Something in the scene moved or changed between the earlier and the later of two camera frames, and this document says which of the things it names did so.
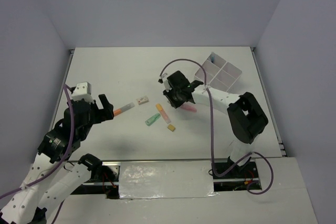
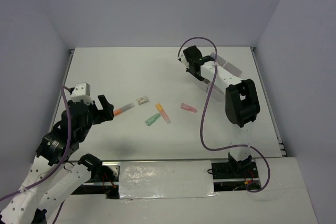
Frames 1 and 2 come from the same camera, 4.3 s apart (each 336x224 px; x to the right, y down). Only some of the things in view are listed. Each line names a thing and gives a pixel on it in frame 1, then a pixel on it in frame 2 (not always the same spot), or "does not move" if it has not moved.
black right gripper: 175,103 → 200,78
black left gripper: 107,113 does not move
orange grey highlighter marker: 117,112 does not move
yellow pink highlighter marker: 163,113 does not move
